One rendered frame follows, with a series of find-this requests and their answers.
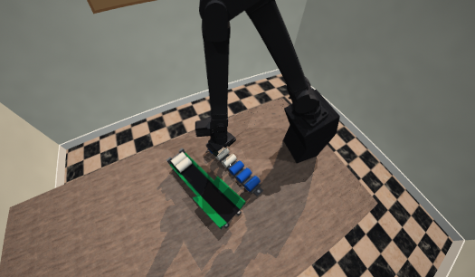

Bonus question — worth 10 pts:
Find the cream plastic cylinder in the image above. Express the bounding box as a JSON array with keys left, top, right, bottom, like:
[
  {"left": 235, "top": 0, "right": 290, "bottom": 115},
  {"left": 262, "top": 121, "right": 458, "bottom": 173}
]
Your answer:
[{"left": 222, "top": 153, "right": 237, "bottom": 167}]

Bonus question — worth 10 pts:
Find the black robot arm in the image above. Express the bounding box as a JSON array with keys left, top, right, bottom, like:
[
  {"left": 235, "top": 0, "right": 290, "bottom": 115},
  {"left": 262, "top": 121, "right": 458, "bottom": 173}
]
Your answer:
[{"left": 195, "top": 0, "right": 328, "bottom": 143}]

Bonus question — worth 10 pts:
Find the cream plastic bar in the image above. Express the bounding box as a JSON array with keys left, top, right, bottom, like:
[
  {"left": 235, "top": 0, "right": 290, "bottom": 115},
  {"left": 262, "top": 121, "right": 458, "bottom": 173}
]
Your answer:
[
  {"left": 176, "top": 157, "right": 193, "bottom": 173},
  {"left": 216, "top": 148, "right": 230, "bottom": 160},
  {"left": 171, "top": 152, "right": 186, "bottom": 166}
]

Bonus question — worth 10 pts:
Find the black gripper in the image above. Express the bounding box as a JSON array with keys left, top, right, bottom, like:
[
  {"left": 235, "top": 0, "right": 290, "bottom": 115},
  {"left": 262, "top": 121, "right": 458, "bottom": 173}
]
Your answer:
[{"left": 206, "top": 131, "right": 236, "bottom": 157}]

